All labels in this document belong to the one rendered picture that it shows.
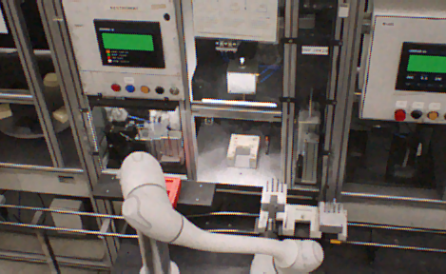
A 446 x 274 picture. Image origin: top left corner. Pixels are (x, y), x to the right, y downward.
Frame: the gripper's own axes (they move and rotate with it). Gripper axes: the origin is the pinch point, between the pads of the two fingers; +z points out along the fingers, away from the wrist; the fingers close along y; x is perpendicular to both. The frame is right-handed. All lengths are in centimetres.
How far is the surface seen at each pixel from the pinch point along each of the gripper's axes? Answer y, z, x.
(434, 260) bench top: -35, 8, -70
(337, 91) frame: 43, 21, -21
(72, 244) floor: -103, 47, 124
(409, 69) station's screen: 57, 18, -45
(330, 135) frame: 20.4, 22.1, -20.5
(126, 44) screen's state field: 62, 18, 57
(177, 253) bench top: -35, -2, 42
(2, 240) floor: -103, 44, 169
